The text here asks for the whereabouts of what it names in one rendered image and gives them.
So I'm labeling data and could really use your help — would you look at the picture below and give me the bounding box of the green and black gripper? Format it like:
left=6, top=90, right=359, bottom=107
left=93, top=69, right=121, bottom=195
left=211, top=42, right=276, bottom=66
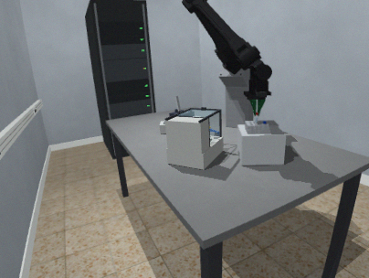
left=244, top=91, right=271, bottom=116

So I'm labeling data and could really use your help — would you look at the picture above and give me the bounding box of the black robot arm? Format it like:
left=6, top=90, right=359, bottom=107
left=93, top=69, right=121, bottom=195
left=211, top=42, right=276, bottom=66
left=182, top=0, right=272, bottom=98

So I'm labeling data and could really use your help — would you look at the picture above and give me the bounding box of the white analytical balance with glass draft shield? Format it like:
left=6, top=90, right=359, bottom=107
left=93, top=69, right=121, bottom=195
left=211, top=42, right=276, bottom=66
left=165, top=107, right=223, bottom=169

